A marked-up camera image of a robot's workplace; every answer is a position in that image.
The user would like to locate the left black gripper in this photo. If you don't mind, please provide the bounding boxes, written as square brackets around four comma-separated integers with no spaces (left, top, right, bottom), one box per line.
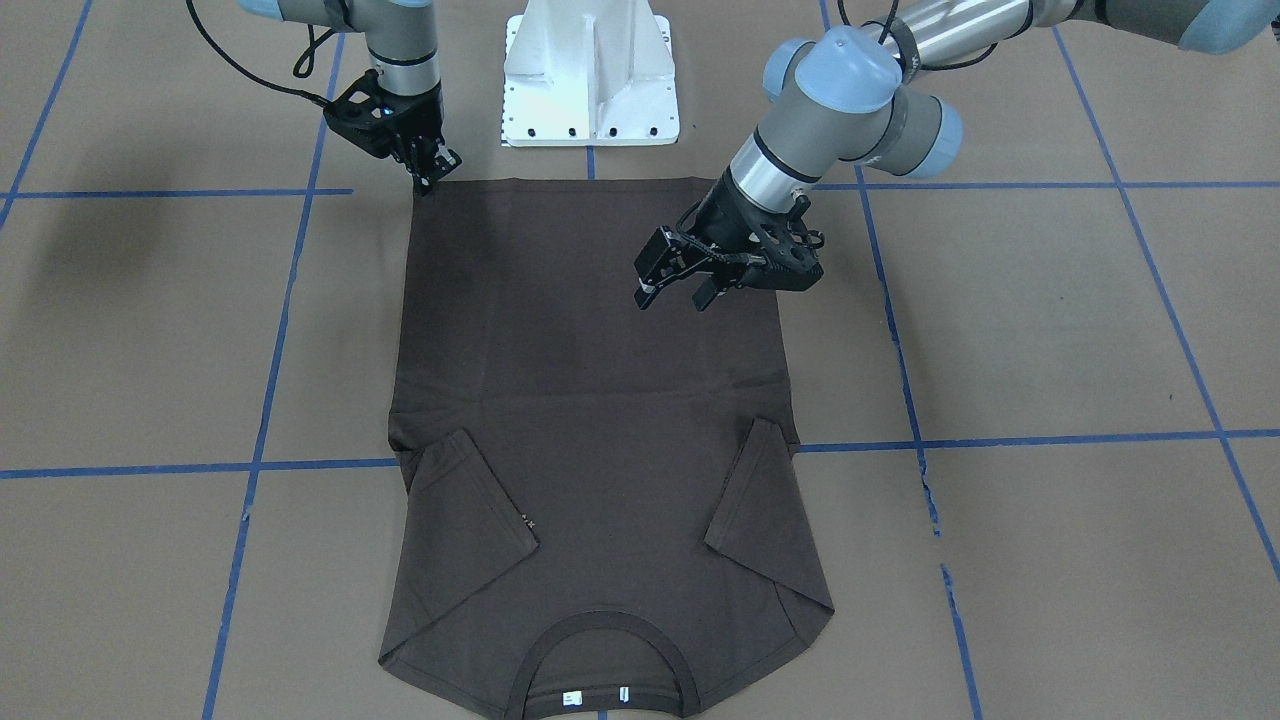
[634,197,760,313]

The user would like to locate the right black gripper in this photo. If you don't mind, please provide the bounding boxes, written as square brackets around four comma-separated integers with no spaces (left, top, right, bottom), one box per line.
[375,90,463,197]

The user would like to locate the dark brown t-shirt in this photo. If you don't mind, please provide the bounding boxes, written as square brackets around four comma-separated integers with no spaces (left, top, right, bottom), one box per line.
[379,178,835,719]

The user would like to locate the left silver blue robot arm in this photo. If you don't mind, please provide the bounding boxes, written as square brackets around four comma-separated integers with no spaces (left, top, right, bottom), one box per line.
[635,1,1277,310]

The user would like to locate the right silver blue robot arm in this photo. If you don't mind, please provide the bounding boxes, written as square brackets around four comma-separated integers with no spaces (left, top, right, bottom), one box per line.
[241,1,461,196]

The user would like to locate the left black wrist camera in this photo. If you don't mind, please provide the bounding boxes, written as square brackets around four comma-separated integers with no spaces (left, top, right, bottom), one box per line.
[740,191,826,292]

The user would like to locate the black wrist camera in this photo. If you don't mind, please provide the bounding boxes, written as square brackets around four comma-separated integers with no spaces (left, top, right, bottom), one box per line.
[323,69,396,159]
[740,191,826,292]

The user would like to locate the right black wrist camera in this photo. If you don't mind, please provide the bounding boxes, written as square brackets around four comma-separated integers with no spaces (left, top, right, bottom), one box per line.
[323,69,396,159]

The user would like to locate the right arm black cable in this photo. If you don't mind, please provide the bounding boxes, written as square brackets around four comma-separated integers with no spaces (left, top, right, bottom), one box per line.
[186,0,346,106]

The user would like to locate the white pedestal column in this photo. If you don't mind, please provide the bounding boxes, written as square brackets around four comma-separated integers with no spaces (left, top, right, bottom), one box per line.
[500,1,681,147]

